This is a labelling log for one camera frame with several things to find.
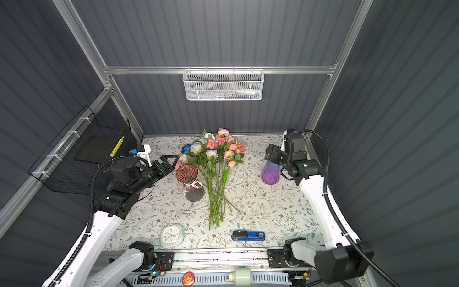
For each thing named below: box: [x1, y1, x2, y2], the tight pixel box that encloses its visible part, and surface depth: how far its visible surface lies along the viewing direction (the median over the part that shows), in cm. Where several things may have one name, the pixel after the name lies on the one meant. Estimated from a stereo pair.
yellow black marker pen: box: [109, 135, 125, 158], surface depth 80 cm
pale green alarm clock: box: [158, 223, 185, 249], surface depth 79 cm
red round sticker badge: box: [182, 271, 196, 287], surface depth 71 cm
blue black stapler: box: [231, 230, 266, 241], surface depth 80 cm
